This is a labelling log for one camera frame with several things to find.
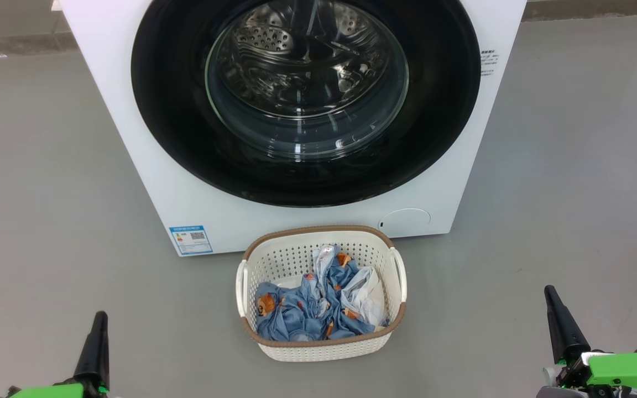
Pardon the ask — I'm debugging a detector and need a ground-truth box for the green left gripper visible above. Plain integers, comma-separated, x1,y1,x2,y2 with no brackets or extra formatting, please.
0,311,110,398

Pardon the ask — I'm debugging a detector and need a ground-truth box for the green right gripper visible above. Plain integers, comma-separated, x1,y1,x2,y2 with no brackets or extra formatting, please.
542,285,637,398

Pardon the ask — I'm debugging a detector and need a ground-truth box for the blue garment with white lining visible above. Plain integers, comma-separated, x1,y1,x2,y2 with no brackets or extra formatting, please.
341,266,388,327

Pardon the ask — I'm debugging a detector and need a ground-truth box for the blue bear-print garment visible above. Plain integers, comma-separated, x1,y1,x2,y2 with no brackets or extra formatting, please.
256,245,377,342

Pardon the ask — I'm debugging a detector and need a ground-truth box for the washing machine glass door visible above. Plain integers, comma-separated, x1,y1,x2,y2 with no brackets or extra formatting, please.
130,0,482,208

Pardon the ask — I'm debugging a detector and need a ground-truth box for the white front-load washing machine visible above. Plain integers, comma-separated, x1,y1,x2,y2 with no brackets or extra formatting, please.
59,0,528,256

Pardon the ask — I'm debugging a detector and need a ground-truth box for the blue energy label sticker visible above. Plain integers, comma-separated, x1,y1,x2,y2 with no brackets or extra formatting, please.
169,225,213,256

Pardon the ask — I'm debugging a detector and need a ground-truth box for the round white filter cover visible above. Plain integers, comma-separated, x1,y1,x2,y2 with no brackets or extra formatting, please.
378,208,431,235

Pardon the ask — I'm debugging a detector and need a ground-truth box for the cream basket with brown rim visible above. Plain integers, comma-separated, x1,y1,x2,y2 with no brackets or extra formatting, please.
236,225,408,363

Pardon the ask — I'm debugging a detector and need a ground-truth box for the printed text warning label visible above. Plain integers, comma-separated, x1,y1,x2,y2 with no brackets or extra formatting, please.
480,50,500,77

